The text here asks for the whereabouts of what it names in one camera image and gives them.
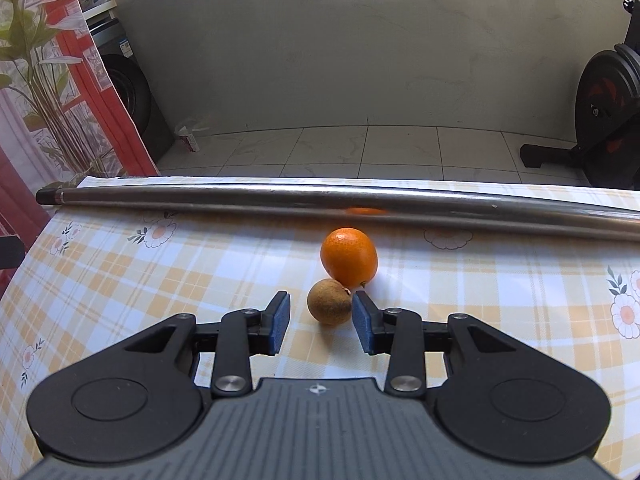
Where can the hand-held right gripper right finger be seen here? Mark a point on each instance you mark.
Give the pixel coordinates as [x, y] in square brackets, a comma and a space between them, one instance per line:
[361, 322]

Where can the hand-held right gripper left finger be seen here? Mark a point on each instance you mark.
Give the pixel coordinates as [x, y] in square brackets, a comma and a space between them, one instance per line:
[280, 321]

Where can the brown longan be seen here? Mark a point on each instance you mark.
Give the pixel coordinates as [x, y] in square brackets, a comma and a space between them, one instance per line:
[325, 302]

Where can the small orange with stem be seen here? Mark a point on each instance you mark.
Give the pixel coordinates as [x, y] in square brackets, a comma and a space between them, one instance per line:
[349, 257]

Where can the long metal pole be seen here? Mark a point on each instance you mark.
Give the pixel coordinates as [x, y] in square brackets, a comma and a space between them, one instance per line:
[300, 197]

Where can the small crumpled carton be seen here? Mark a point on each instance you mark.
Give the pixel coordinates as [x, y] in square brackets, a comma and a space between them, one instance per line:
[189, 141]

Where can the grey washing machine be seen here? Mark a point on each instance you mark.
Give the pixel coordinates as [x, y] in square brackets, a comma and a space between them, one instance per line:
[125, 90]

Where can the black block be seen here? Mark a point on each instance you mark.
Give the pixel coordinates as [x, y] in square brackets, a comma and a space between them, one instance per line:
[9, 252]

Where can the black exercise bike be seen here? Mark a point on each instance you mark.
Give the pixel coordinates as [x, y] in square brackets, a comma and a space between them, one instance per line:
[605, 90]

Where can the printed wall tapestry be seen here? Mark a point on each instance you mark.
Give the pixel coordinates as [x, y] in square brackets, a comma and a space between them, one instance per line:
[50, 85]

